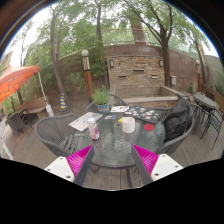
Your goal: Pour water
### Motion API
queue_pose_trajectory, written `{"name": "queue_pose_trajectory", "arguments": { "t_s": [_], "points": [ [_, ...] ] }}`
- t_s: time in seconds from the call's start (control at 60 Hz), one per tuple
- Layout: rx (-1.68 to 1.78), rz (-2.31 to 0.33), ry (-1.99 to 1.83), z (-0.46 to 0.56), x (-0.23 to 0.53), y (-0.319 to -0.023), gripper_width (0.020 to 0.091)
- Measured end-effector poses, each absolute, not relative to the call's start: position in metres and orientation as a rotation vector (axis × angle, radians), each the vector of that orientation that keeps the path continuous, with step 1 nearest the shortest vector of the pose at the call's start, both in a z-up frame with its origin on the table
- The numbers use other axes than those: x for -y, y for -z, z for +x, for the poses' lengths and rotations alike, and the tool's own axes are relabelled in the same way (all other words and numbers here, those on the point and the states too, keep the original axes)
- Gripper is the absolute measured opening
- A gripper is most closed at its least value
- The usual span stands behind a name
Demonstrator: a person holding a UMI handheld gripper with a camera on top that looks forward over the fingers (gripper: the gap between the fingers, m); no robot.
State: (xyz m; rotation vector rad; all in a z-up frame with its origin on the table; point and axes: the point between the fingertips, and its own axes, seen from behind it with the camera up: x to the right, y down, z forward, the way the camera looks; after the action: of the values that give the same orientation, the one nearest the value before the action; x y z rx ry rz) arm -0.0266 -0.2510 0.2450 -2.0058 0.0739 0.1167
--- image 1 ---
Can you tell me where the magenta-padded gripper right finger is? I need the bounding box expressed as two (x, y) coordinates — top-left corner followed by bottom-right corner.
(130, 143), (185, 186)

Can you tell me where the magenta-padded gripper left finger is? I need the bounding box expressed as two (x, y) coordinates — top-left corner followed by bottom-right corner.
(43, 144), (95, 187)

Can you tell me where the flat round red coaster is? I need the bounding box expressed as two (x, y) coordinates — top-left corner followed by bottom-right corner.
(143, 123), (156, 132)

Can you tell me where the pink drink bottle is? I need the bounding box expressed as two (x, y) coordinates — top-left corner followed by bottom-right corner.
(87, 117), (101, 141)

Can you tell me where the round glass patio table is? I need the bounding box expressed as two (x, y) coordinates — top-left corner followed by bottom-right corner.
(71, 111), (167, 188)

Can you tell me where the silver stickered laptop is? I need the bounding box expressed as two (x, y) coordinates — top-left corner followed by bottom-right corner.
(68, 111), (105, 133)

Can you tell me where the white mug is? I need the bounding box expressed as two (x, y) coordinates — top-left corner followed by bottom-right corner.
(121, 116), (136, 134)

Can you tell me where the black stickered laptop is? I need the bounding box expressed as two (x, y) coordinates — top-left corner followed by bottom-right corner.
(123, 105), (164, 125)

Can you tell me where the white paper booklet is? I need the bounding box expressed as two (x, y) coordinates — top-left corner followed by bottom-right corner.
(110, 105), (131, 113)

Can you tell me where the wooden bench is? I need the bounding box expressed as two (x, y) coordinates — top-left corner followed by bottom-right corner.
(18, 96), (50, 121)

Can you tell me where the dark wicker chair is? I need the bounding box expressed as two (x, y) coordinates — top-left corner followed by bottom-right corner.
(5, 110), (34, 136)

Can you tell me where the potted green plant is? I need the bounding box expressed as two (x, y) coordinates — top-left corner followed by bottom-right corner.
(90, 84), (112, 116)

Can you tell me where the dark metal chair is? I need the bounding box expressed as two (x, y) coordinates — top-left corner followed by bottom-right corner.
(199, 108), (224, 151)

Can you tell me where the small round dark table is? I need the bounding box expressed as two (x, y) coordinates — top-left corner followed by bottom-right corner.
(192, 92), (219, 134)

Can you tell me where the orange patio umbrella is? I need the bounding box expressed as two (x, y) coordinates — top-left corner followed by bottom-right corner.
(0, 64), (40, 104)

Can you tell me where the globe lamp post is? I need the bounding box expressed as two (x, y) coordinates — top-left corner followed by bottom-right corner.
(80, 49), (95, 100)

